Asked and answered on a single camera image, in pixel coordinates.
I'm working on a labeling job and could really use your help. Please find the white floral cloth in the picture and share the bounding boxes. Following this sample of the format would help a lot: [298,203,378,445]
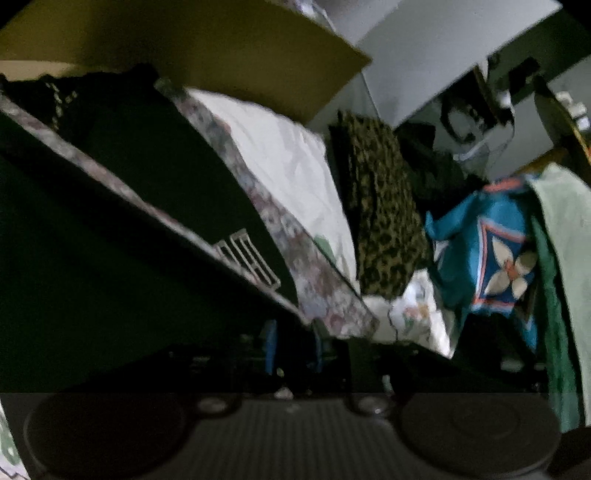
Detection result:
[0,401,26,480]

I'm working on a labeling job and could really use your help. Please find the teal patterned cloth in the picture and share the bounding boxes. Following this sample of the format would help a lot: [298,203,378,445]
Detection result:
[424,178,542,354]

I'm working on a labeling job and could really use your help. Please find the black garment bear print lining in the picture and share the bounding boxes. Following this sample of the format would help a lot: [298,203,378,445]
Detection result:
[0,64,380,395]

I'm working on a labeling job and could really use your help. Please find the light green cloth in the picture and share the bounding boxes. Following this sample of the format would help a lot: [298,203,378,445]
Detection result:
[526,162,591,432]

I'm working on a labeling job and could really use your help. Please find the white cartoon print bedsheet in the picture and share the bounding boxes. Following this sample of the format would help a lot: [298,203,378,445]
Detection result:
[182,88,460,358]

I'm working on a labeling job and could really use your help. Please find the leopard print garment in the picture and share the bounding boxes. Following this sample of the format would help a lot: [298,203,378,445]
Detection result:
[327,110,434,298]

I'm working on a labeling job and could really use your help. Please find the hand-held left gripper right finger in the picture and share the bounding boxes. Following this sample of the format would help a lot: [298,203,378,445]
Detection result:
[311,323,416,416]

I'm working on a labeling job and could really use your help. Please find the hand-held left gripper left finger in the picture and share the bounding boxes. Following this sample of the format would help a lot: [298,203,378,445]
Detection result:
[166,318,282,414]

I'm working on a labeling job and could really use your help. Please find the brown cardboard sheet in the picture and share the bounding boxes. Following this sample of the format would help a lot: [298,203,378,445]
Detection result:
[0,0,374,125]

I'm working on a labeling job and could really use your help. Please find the black clothes pile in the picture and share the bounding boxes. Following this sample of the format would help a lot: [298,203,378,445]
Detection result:
[394,122,488,215]

